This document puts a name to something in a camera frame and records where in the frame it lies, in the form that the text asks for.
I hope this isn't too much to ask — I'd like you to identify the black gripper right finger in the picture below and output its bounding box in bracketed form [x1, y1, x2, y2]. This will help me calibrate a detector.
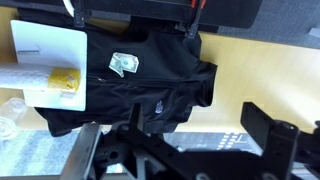
[240, 102, 320, 180]

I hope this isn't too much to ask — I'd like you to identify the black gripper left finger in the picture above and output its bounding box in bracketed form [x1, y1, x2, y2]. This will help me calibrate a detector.
[59, 103, 145, 180]

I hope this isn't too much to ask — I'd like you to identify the black zip-up jacket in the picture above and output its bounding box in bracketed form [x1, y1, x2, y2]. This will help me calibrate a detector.
[18, 8, 219, 138]

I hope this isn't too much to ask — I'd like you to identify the folded dollar bill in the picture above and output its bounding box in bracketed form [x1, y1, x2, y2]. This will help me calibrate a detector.
[109, 52, 139, 77]

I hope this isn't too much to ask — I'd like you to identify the white paper towel roll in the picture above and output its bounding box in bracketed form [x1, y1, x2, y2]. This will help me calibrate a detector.
[0, 63, 53, 90]

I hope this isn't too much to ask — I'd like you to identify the clear plastic cup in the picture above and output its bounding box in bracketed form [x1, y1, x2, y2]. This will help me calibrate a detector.
[0, 98, 27, 140]

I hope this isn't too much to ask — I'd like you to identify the black clamp left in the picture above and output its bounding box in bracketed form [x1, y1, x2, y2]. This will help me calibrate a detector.
[72, 0, 91, 28]

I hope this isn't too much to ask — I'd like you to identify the black clamp orange handle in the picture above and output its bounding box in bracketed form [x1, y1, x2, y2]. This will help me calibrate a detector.
[185, 0, 206, 39]

